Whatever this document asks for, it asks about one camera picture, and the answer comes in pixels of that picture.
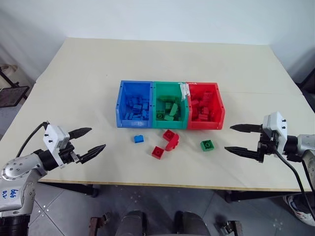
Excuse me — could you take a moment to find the blue plastic bin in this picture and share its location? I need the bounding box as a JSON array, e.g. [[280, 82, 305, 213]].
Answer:
[[115, 79, 155, 129]]

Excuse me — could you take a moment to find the white tape strip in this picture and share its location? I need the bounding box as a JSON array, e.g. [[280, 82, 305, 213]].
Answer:
[[179, 83, 190, 101]]

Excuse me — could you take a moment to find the curved red toy brick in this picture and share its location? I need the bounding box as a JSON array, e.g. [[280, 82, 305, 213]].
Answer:
[[164, 134, 181, 152]]

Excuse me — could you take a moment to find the rusty caster wheel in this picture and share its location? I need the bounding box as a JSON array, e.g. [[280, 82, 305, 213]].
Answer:
[[215, 219, 244, 236], [89, 212, 112, 236]]

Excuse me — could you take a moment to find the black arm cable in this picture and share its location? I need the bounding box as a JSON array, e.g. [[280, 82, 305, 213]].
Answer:
[[273, 148, 315, 222], [15, 120, 50, 158]]

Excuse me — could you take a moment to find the dark rounded shape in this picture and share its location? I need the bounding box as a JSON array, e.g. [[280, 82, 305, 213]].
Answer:
[[174, 210, 210, 236], [120, 209, 149, 236]]

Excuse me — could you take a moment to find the green plastic bin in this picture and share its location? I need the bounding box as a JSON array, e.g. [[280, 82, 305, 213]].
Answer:
[[151, 81, 190, 130]]

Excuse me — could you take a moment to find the black table frame bar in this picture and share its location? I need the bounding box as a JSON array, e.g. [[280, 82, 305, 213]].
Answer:
[[224, 189, 307, 204], [38, 181, 100, 198]]

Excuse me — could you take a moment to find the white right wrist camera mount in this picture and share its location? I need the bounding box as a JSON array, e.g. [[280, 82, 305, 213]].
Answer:
[[262, 111, 288, 157]]

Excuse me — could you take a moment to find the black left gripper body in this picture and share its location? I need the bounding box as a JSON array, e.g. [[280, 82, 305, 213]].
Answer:
[[58, 142, 82, 165]]

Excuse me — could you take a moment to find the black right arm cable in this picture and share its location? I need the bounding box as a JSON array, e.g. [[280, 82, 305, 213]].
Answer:
[[273, 148, 315, 222]]

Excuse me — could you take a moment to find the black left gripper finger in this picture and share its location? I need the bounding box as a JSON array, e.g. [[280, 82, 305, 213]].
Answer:
[[78, 144, 107, 165], [68, 127, 93, 142]]

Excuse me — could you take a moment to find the red plastic bin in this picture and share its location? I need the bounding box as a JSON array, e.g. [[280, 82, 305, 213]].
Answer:
[[186, 82, 226, 131]]

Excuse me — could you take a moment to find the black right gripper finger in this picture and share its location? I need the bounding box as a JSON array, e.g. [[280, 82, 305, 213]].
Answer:
[[224, 146, 259, 161], [229, 123, 263, 135]]

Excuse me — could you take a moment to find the dark green toy brick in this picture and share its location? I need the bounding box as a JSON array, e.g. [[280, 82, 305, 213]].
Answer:
[[157, 95, 176, 103]]

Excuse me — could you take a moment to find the white sneaker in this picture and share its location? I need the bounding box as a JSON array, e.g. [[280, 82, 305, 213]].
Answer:
[[282, 193, 315, 225]]

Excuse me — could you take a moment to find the black metal rack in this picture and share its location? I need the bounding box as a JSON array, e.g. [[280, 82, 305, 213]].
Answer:
[[0, 63, 31, 109]]

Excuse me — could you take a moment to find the long green toy brick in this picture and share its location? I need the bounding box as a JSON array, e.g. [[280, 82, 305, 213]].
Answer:
[[168, 103, 180, 117]]

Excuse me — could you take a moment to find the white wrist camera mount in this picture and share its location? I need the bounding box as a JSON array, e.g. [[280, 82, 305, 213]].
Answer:
[[42, 124, 71, 169], [262, 111, 288, 157]]

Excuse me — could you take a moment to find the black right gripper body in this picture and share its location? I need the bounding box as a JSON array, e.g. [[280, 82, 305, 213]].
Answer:
[[255, 124, 281, 164]]

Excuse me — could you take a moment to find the square red toy brick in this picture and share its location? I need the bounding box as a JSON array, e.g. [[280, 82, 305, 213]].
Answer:
[[162, 129, 176, 141], [151, 146, 164, 160]]

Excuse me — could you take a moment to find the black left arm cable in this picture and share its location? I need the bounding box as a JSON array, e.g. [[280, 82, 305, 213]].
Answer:
[[15, 120, 50, 158]]

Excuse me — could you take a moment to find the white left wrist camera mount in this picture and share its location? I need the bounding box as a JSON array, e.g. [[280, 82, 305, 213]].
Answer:
[[42, 124, 71, 169]]

